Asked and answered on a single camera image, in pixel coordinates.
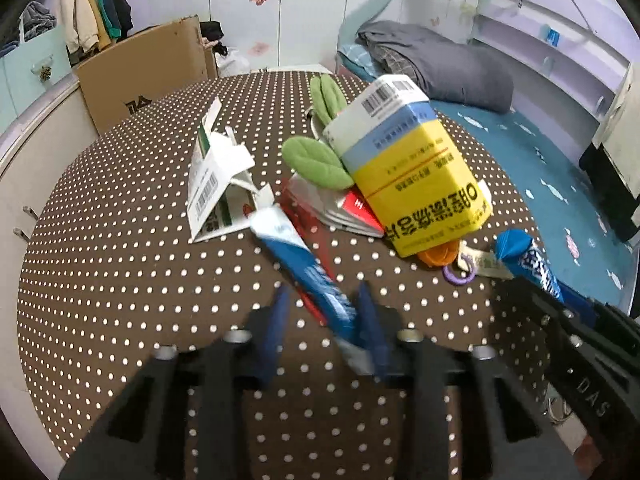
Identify blue white toothpaste tube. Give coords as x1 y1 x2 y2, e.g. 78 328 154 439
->
248 206 374 376

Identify blue snack wrapper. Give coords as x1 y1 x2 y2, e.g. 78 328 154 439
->
495 229 564 302

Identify red white packet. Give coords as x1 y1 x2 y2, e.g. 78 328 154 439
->
285 174 385 238

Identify white green torn carton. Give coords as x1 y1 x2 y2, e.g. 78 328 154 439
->
186 99 274 243

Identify yellow blue medicine box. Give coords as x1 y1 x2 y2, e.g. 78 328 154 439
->
323 75 492 258

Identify teal quilted mattress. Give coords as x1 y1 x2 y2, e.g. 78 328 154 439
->
337 41 639 311

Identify white paper tag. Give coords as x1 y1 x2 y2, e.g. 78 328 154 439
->
457 243 513 280

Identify brown polka dot tablecloth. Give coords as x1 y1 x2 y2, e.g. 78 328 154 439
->
16 73 549 479

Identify green plush leaf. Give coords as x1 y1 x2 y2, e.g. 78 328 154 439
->
281 136 355 191
309 74 347 127

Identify white shelf unit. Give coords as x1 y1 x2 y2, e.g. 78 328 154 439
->
472 0 639 120

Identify grey rolled duvet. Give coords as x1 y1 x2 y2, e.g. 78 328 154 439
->
358 21 514 114

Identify cardboard box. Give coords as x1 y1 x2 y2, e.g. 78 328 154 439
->
74 15 215 133

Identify hanging clothes on rack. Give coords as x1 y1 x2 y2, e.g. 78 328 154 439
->
54 0 134 63

